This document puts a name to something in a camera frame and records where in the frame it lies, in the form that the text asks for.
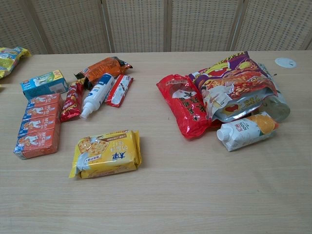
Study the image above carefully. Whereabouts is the orange juice box multipack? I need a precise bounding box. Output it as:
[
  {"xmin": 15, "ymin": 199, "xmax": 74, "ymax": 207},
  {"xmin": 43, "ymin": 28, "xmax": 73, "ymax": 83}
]
[{"xmin": 13, "ymin": 93, "xmax": 62, "ymax": 160}]

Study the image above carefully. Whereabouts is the red rice bag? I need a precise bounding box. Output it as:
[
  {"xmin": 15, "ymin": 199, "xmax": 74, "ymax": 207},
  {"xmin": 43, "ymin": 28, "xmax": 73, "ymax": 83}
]
[{"xmin": 156, "ymin": 74, "xmax": 215, "ymax": 140}]

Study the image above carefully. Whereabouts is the teal tissue box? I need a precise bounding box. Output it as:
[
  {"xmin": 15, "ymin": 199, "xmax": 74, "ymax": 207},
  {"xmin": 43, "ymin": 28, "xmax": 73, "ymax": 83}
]
[{"xmin": 19, "ymin": 70, "xmax": 69, "ymax": 101}]

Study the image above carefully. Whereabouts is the red tall snack bag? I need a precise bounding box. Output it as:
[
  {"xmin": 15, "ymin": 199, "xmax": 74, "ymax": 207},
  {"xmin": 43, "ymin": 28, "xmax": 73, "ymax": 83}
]
[{"xmin": 59, "ymin": 78, "xmax": 86, "ymax": 123}]

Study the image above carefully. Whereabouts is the beige perforated folding screen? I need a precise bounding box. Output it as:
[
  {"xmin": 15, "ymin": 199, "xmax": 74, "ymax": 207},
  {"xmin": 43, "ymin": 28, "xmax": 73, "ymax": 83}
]
[{"xmin": 0, "ymin": 0, "xmax": 312, "ymax": 55}]

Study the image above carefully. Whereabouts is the white orange juice carton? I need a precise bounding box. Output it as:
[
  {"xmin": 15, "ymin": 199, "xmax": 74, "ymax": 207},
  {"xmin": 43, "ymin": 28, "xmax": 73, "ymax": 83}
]
[{"xmin": 216, "ymin": 112, "xmax": 280, "ymax": 153}]

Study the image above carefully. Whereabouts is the yellow cracker pack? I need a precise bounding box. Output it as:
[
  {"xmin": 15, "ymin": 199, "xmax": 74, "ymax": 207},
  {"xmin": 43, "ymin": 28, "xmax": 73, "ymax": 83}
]
[{"xmin": 68, "ymin": 130, "xmax": 143, "ymax": 180}]

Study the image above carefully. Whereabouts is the purple yellow chip bag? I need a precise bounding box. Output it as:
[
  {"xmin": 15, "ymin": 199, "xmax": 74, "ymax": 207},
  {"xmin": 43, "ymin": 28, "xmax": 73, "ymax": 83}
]
[{"xmin": 188, "ymin": 50, "xmax": 271, "ymax": 86}]

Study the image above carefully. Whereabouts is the red white snack packet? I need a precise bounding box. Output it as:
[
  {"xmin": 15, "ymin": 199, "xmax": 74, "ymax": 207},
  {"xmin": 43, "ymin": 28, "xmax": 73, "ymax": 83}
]
[{"xmin": 104, "ymin": 74, "xmax": 134, "ymax": 108}]

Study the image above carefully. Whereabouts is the silver foil pouch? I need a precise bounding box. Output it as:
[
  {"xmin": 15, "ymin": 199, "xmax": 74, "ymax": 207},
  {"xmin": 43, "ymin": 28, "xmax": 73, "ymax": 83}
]
[{"xmin": 211, "ymin": 62, "xmax": 291, "ymax": 123}]

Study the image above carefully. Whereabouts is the white spray bottle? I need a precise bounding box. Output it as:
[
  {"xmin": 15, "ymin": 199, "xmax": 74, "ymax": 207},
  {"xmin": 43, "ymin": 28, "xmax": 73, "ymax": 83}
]
[{"xmin": 79, "ymin": 73, "xmax": 116, "ymax": 120}]

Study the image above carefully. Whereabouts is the yellow green snack bag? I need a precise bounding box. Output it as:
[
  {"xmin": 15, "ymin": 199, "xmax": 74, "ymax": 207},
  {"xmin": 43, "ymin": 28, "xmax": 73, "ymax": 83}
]
[{"xmin": 0, "ymin": 46, "xmax": 32, "ymax": 79}]

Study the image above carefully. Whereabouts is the red peanut snack bag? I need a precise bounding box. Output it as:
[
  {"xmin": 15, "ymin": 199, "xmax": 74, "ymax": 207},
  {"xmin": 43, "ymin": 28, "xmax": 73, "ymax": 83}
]
[{"xmin": 197, "ymin": 68, "xmax": 279, "ymax": 119}]

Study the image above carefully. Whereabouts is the white round cable grommet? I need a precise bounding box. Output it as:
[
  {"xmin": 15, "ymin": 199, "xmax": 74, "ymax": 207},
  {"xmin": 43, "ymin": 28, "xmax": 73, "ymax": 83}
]
[{"xmin": 275, "ymin": 57, "xmax": 298, "ymax": 68}]

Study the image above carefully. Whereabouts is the orange black snack bag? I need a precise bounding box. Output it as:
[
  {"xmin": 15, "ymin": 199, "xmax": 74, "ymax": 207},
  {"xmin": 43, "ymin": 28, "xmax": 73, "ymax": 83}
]
[{"xmin": 74, "ymin": 56, "xmax": 134, "ymax": 92}]

